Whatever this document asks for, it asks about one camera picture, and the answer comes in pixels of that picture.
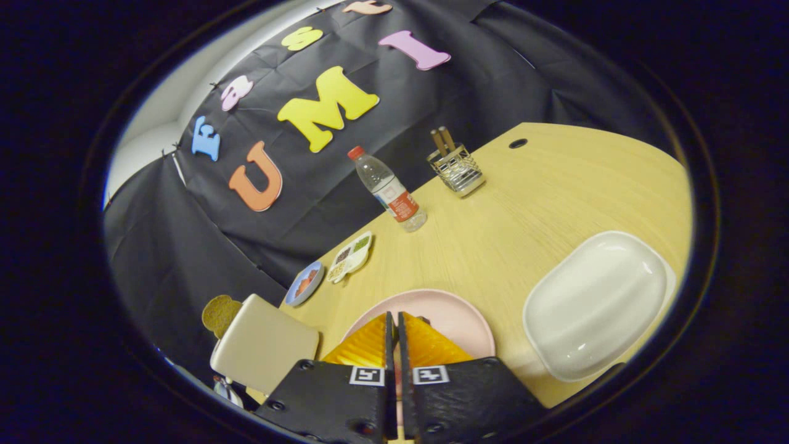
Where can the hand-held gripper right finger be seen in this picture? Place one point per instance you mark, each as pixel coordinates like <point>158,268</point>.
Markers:
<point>468,401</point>

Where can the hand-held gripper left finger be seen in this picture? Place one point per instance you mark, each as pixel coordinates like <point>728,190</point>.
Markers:
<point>333,401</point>

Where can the brown bread slice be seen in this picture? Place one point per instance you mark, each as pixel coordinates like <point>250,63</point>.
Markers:
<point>217,314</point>

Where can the pink round plate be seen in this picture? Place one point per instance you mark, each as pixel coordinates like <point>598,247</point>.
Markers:
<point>456,314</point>

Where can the cream white toaster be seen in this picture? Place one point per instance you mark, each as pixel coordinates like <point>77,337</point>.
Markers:
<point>265,345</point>

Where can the small blue plate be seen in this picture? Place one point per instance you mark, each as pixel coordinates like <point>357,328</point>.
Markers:
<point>313,288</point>

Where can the red food slices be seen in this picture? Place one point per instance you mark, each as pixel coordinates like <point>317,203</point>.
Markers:
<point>305,282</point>

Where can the white divided condiment dish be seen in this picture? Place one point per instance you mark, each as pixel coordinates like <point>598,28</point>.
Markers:
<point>351,262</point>

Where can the white rounded square plate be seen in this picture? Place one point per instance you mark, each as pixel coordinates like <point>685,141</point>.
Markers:
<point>598,302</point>

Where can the clear red-capped water bottle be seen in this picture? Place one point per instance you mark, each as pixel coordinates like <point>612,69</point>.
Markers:
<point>394,197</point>

